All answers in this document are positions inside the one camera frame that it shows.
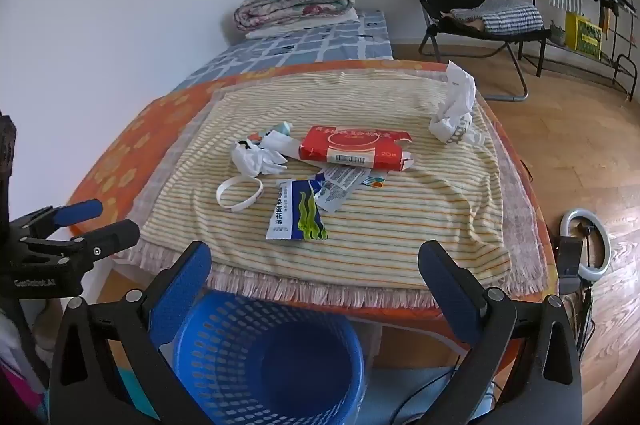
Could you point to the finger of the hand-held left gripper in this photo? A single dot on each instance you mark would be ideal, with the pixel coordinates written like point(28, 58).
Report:
point(80, 211)
point(117, 236)

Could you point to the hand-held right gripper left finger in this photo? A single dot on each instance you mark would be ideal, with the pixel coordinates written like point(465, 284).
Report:
point(185, 290)

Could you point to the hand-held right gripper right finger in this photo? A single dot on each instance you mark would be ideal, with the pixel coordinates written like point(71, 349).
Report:
point(450, 300)

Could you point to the white paper strip loop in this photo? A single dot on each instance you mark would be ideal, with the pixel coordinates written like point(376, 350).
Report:
point(237, 207)

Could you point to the blue plastic basket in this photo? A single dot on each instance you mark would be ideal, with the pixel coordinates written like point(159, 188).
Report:
point(300, 355)

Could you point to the blue green soup packet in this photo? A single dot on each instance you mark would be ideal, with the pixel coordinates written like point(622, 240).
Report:
point(295, 215)

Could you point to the white tissue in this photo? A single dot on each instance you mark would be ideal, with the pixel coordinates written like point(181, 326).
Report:
point(252, 160)

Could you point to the silver foil wrapper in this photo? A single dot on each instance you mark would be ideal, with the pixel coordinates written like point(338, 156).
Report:
point(340, 185)

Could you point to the long white plastic wrapper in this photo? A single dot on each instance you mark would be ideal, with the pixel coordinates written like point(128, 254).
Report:
point(280, 142)

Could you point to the red cardboard box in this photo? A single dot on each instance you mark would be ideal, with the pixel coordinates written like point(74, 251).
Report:
point(350, 145)

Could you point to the white plastic bag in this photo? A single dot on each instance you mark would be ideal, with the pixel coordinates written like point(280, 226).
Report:
point(455, 105)

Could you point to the yellow striped towel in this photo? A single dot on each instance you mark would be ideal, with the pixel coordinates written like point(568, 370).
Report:
point(375, 245)

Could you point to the orange floral blanket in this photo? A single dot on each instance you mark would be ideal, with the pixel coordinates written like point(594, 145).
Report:
point(140, 135)

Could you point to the pink plaid fringed blanket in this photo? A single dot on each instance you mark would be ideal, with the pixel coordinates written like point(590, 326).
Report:
point(522, 215)

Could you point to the black box device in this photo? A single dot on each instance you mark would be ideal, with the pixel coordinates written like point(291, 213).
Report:
point(570, 262)

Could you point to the blue checked bed sheet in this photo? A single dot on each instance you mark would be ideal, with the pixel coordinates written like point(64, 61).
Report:
point(300, 45)

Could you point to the folded floral quilt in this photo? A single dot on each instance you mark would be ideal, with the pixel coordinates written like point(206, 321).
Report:
point(295, 0)

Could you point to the yellow box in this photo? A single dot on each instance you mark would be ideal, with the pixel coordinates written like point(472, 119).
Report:
point(585, 35)

